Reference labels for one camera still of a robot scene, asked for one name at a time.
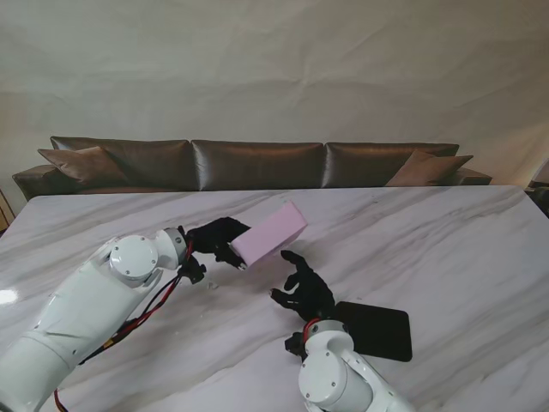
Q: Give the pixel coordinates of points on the brown leather sofa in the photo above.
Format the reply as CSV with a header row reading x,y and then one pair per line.
x,y
257,167

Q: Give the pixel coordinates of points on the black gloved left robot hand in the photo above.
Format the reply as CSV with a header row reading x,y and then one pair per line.
x,y
214,240

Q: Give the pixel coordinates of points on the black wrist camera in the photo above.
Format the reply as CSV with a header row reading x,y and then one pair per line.
x,y
295,343
193,270

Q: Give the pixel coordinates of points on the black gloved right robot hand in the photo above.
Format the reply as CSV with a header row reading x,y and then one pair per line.
x,y
309,292

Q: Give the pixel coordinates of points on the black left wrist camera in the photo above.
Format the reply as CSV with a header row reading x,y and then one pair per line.
x,y
193,270

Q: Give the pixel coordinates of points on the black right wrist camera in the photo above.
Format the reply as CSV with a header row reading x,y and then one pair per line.
x,y
295,343

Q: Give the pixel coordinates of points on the wooden furniture piece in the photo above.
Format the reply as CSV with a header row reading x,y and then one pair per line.
x,y
3,210

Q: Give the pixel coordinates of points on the dark furniture piece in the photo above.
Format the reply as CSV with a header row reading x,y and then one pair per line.
x,y
539,189

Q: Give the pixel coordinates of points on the brown throw pillow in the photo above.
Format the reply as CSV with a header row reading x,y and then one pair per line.
x,y
86,167
424,169

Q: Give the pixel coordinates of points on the brown sofa back cushion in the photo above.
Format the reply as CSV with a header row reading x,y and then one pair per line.
x,y
150,163
257,165
369,165

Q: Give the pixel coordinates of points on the pink tissue box cover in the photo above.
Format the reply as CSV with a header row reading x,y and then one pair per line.
x,y
270,236

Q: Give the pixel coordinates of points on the black tissue box base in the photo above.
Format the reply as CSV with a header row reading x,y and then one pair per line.
x,y
377,332

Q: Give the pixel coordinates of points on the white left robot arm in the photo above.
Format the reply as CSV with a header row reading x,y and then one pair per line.
x,y
86,309

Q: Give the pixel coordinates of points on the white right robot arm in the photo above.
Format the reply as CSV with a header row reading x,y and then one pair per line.
x,y
339,373

